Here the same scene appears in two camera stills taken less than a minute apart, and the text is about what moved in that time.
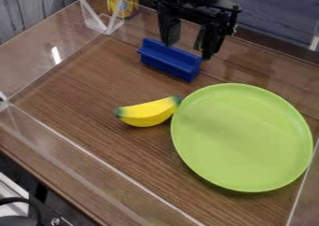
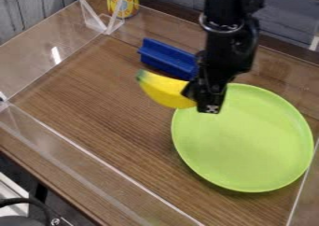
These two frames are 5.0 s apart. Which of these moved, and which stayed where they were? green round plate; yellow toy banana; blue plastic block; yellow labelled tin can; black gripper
Moved: yellow toy banana; black gripper
Stayed: yellow labelled tin can; green round plate; blue plastic block
